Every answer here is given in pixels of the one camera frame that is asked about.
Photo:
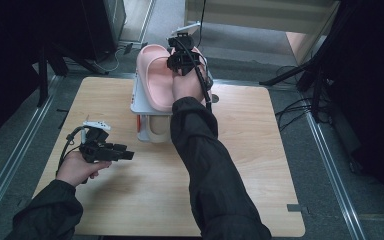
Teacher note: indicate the round grey table cap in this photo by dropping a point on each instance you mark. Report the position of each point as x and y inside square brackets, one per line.
[215, 98]

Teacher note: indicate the black metal stand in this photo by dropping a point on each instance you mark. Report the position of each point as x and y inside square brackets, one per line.
[42, 76]

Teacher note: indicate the grey tape piece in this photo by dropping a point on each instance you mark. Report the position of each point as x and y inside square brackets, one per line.
[295, 208]

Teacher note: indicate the light wooden cabinet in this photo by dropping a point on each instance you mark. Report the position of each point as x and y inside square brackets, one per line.
[263, 16]

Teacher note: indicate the person's left hand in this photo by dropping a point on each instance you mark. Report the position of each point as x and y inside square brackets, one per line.
[75, 170]

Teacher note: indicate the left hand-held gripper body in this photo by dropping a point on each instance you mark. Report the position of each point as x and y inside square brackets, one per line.
[95, 146]

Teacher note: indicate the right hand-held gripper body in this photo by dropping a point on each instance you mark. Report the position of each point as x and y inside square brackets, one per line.
[181, 61]

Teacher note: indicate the white two-tier shoe rack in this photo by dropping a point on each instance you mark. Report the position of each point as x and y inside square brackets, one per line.
[139, 100]

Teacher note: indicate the black cabinet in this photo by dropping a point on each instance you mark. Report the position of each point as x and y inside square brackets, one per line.
[103, 26]

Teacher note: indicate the black tripod stand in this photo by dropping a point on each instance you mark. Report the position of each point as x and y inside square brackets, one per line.
[315, 86]

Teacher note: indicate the person's right hand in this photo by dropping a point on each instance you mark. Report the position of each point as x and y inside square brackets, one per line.
[188, 86]

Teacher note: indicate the metal floor rail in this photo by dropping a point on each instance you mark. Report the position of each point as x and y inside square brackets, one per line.
[16, 156]
[333, 173]

